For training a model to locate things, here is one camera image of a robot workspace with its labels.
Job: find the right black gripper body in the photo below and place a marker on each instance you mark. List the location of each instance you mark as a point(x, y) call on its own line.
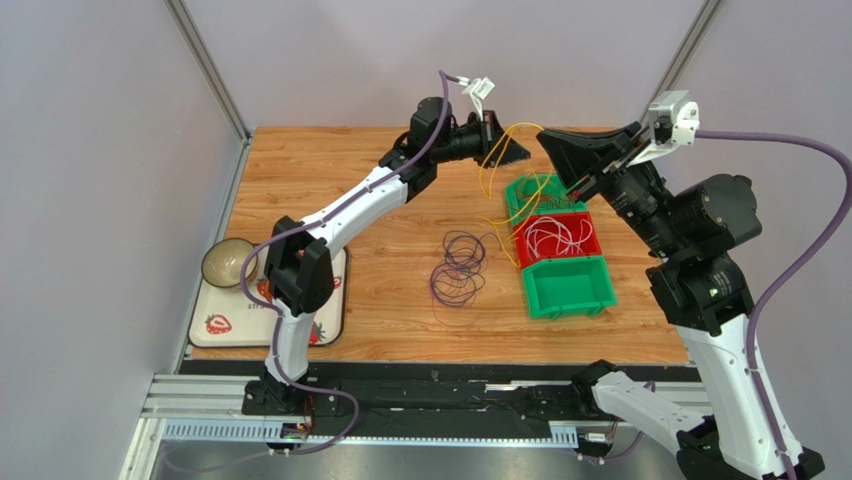
point(613, 168)

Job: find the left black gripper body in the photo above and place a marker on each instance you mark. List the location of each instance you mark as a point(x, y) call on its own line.
point(488, 136)

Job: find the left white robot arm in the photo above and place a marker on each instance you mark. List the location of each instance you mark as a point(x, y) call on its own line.
point(298, 266)

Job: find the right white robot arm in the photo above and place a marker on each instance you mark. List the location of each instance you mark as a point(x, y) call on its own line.
point(702, 292)

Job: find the far green plastic bin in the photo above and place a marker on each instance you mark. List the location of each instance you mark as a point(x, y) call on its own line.
point(539, 194)

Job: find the green plastic bin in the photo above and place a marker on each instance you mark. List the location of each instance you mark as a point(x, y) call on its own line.
point(539, 194)
point(576, 286)

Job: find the red plastic bin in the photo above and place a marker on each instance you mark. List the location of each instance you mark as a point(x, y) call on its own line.
point(556, 236)

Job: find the near green plastic bin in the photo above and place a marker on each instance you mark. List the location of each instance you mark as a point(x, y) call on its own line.
point(576, 286)

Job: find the orange glass mug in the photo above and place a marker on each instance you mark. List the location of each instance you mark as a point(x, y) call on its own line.
point(263, 288)

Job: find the strawberry pattern tray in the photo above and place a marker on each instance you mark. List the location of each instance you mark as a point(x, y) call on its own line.
point(225, 318)

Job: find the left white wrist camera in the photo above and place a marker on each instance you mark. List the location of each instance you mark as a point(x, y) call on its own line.
point(477, 90)

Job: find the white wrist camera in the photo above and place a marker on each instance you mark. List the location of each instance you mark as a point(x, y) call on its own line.
point(477, 90)
point(674, 121)

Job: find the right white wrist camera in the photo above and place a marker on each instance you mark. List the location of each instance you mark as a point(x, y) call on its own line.
point(674, 121)

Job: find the right aluminium frame post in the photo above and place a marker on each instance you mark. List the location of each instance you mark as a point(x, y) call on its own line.
point(688, 47)

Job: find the aluminium frame post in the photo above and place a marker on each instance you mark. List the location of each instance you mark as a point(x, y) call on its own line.
point(194, 39)
point(688, 47)

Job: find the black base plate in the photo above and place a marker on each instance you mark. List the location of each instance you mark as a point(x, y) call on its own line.
point(439, 400)

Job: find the left aluminium frame post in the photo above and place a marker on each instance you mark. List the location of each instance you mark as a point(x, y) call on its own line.
point(194, 39)

